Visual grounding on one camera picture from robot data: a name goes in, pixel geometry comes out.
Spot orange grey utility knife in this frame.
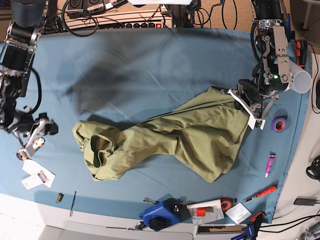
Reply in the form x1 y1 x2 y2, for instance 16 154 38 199
16 137 45 161

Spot small orange block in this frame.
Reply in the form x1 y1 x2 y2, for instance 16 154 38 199
196 207 206 218

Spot orange handled screwdriver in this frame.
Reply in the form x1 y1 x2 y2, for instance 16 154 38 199
242 185 278 203

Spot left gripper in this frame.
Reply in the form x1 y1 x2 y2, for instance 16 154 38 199
220 79 279 130

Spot orange black tool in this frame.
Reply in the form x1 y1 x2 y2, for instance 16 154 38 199
295 39 308 69

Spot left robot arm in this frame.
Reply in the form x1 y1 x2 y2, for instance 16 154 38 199
221 0 293 130

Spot white square booklet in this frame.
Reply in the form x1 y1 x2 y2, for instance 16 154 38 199
225 202 252 225

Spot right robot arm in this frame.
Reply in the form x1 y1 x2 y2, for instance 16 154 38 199
0 0 59 161

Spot white paper card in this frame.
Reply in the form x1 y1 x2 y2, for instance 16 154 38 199
22 159 56 188

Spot black power adapter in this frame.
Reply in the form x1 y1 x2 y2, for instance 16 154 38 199
293 197 318 206

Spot blue orange clamp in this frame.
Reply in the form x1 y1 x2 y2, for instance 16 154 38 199
231 211 265 240

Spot olive green t-shirt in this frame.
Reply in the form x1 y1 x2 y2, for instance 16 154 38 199
72 87 249 183

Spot white rolled paper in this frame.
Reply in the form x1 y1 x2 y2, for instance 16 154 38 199
186 199 222 212

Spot small green battery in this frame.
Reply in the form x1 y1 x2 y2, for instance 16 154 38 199
55 192 64 203

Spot purple tape roll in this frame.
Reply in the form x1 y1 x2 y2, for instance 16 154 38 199
270 116 288 133

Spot orange tape roll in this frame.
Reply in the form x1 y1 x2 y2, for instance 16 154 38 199
220 197 234 212

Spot blue table cloth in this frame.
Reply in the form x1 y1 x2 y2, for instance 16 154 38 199
0 28 309 223

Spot black tweezers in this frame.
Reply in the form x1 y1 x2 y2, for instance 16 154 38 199
69 191 77 218

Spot translucent plastic cup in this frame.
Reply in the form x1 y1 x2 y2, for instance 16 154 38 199
289 60 312 94

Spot pink glue tube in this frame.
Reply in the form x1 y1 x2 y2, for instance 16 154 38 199
265 152 276 178

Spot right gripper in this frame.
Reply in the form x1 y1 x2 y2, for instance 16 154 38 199
11 112 59 148

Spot blue plastic device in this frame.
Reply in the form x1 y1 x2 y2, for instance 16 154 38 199
139 197 183 232

